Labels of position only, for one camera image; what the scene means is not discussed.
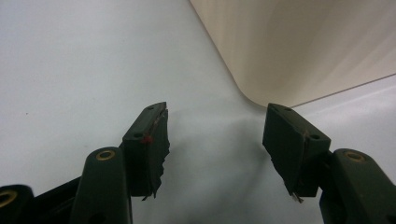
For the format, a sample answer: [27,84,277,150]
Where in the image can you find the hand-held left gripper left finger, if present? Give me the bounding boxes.
[68,101,171,224]

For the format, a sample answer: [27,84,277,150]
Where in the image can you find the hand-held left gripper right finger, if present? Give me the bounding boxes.
[262,103,396,224]

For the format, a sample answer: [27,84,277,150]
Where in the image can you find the beige cutting board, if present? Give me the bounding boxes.
[189,0,396,108]

